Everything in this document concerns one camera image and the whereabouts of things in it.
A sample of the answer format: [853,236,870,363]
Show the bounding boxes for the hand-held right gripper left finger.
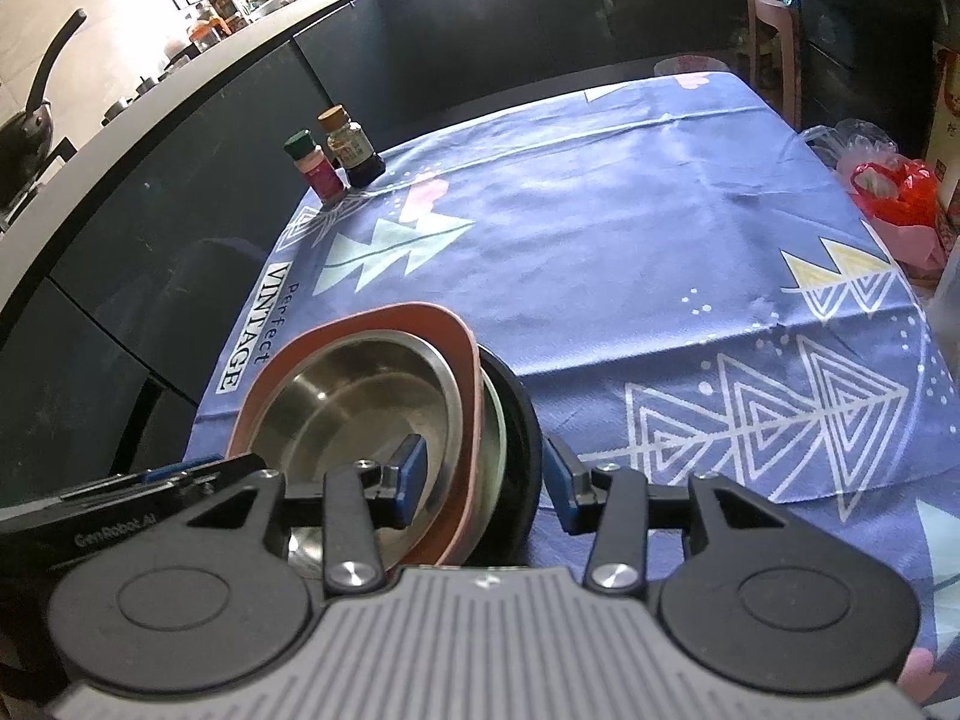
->
[180,435,430,593]

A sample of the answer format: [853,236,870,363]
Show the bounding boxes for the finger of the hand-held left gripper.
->
[139,451,269,488]

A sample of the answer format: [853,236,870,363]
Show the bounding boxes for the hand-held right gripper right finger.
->
[543,435,797,593]

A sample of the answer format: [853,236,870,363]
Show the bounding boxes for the black bowl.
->
[477,345,545,569]

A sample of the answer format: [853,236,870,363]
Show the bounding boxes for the green round plate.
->
[477,369,511,552]

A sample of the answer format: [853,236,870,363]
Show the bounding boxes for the stainless steel bowl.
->
[251,330,464,578]

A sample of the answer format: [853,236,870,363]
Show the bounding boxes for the pink square bowl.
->
[223,301,487,569]

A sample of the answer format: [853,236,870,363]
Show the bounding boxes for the blue printed tablecloth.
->
[187,69,960,720]

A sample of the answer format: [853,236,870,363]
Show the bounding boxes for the dark kitchen cabinets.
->
[0,0,751,511]

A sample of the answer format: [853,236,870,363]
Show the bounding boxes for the green cap spice bottle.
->
[283,130,347,205]

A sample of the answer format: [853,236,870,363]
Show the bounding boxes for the brown cap sauce bottle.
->
[316,106,386,188]

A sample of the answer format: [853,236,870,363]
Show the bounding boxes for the grey kitchen countertop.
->
[0,0,391,316]

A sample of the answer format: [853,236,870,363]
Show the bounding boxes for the black frying pan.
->
[0,7,89,209]

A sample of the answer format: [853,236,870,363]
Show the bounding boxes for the pink plastic bag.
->
[883,216,955,275]

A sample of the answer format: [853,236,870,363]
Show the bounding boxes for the white lined trash bin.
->
[652,55,727,82]

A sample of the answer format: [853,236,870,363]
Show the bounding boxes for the red plastic bag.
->
[850,160,940,227]

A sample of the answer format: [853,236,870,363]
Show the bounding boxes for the clear plastic bag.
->
[797,118,899,167]

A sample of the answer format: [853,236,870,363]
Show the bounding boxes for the pink plastic stool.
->
[745,0,800,125]

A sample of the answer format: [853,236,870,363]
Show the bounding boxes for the cardboard box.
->
[924,37,960,211]

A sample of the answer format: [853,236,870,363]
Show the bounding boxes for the dark storage cabinet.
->
[787,0,960,136]

